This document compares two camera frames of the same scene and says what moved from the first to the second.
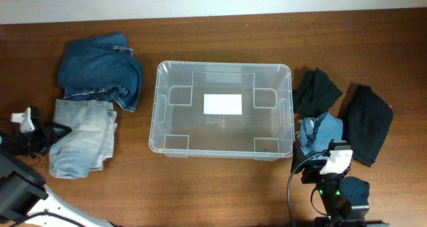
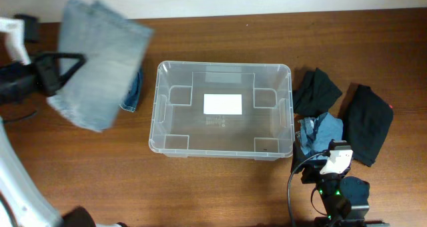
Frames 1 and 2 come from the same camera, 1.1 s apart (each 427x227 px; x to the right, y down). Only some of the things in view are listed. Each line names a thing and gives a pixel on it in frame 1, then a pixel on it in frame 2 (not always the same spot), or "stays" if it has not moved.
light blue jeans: [90, 141] → [113, 47]
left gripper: [41, 137] → [43, 75]
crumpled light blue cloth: [316, 133] stays
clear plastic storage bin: [223, 110] stays
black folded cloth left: [314, 93] stays
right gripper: [298, 156] stays
